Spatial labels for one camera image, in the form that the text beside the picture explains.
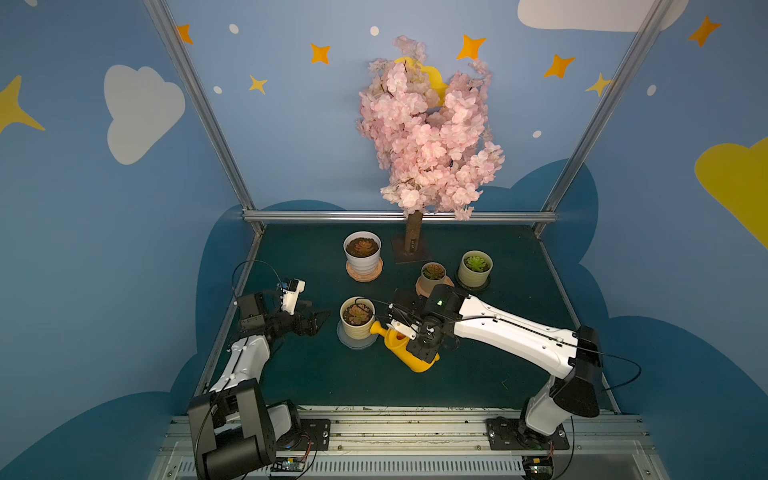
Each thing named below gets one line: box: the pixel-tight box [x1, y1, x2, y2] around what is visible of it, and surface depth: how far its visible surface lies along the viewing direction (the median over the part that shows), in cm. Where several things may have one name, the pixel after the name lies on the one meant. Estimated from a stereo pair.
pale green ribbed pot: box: [458, 250, 493, 288], surface depth 103 cm
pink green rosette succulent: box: [343, 303, 373, 326], surface depth 90 cm
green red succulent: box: [423, 264, 445, 281], surface depth 100 cm
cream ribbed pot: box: [340, 296, 376, 340], surface depth 90 cm
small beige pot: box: [420, 262, 447, 295], surface depth 100 cm
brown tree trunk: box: [404, 210, 423, 256], surface depth 109 cm
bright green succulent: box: [465, 255, 487, 272], surface depth 103 cm
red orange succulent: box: [354, 240, 373, 254], surface depth 104 cm
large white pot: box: [343, 230, 382, 275], surface depth 106 cm
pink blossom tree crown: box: [358, 35, 505, 218], surface depth 69 cm
